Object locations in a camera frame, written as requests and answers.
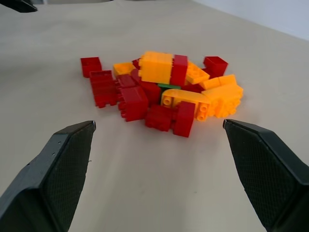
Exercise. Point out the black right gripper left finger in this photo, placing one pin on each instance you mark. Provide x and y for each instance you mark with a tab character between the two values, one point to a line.
48	174

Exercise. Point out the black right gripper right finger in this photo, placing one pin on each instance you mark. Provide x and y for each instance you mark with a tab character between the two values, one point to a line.
268	169

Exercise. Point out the red building block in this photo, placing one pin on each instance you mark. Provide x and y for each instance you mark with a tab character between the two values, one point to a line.
89	65
184	119
132	104
159	118
125	81
179	70
149	89
102	88
215	64
136	63

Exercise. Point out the orange arch-shaped building brick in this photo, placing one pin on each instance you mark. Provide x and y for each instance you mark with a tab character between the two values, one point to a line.
186	100

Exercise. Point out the green plastic building brick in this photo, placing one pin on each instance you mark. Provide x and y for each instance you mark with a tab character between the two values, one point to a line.
169	86

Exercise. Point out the black object at table edge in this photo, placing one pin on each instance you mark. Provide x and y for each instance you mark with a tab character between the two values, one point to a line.
23	5

